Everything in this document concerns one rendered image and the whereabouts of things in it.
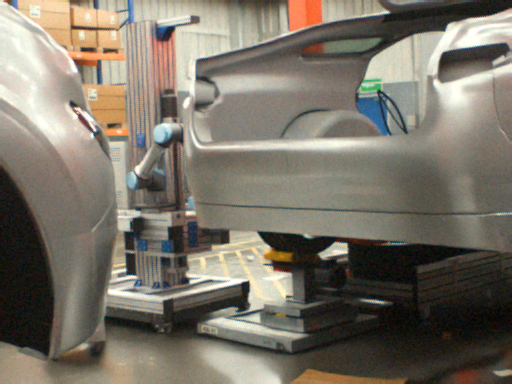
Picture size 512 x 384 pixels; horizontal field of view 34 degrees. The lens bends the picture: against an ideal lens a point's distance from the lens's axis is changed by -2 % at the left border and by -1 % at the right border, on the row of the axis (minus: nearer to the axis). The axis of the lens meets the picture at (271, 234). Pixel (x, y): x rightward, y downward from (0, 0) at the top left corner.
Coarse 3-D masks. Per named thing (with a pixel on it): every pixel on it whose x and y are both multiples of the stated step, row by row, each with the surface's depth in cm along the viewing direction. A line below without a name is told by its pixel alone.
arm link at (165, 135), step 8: (160, 128) 511; (168, 128) 510; (176, 128) 515; (160, 136) 511; (168, 136) 510; (176, 136) 515; (160, 144) 515; (168, 144) 516; (152, 152) 522; (160, 152) 521; (144, 160) 528; (152, 160) 525; (136, 168) 534; (144, 168) 529; (152, 168) 531; (128, 176) 537; (136, 176) 533; (144, 176) 533; (128, 184) 539; (136, 184) 533; (144, 184) 537
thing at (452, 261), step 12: (480, 252) 576; (492, 252) 586; (432, 264) 536; (444, 264) 545; (456, 264) 554; (468, 264) 565; (480, 264) 577; (492, 264) 587; (420, 276) 527; (432, 276) 537; (444, 276) 546; (456, 276) 555; (456, 288) 556
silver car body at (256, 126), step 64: (384, 0) 493; (448, 0) 468; (192, 64) 423; (256, 64) 461; (320, 64) 498; (448, 64) 325; (192, 128) 416; (256, 128) 462; (320, 128) 465; (448, 128) 313; (192, 192) 431; (256, 192) 385; (320, 192) 357; (384, 192) 334; (448, 192) 319
